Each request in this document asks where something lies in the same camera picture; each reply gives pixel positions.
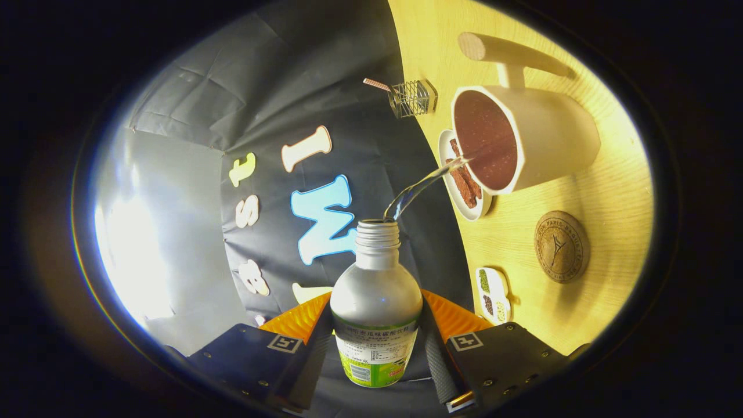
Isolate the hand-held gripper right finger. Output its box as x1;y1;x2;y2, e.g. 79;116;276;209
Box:
419;289;590;414

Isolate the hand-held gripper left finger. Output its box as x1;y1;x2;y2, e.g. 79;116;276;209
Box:
165;290;334;414

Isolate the silver bottle with green label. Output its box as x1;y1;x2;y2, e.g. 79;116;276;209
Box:
330;219;423;388

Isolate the round wooden coaster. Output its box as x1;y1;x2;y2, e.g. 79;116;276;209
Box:
534;210;590;284

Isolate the clear juice stream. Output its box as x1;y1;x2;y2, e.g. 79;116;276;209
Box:
383;156;474;222

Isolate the white cup with wooden handle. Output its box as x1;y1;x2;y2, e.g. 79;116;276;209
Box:
451;32;601;196

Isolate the white divided dish with beans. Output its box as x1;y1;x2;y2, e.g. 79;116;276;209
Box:
475;266;512;325

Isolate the white plate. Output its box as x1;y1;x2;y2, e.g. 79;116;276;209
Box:
438;129;493;221

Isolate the wooden table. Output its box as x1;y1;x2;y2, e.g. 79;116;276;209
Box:
388;0;654;356

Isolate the black backdrop cloth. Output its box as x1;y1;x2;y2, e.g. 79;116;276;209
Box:
125;0;477;349

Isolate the metal wire basket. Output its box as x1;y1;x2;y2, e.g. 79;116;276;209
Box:
388;80;438;119

